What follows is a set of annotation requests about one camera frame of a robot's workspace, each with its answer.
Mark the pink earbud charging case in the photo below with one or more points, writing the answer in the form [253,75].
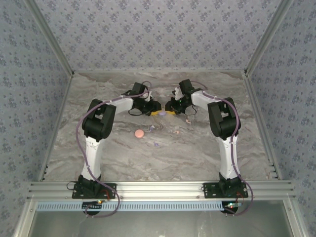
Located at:
[139,133]

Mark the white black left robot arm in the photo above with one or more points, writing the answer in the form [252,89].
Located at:
[92,153]

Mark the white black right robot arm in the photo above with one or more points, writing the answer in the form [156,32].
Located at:
[228,158]

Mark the grey metal sheet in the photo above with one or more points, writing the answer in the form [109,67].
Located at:
[158,224]

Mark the aluminium table back rail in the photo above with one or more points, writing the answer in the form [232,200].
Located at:
[160,71]

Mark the aluminium frame cross rail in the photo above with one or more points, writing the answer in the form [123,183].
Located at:
[160,190]

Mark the aluminium table side rail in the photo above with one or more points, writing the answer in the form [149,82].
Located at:
[58,123]
[261,123]

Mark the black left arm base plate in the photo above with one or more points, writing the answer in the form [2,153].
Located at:
[112,187]

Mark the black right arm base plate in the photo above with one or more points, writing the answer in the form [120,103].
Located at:
[208,191]

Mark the aluminium frame post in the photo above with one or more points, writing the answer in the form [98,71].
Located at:
[51,37]
[267,37]

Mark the aluminium lower frame rail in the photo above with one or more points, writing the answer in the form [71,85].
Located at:
[23,219]
[296,219]

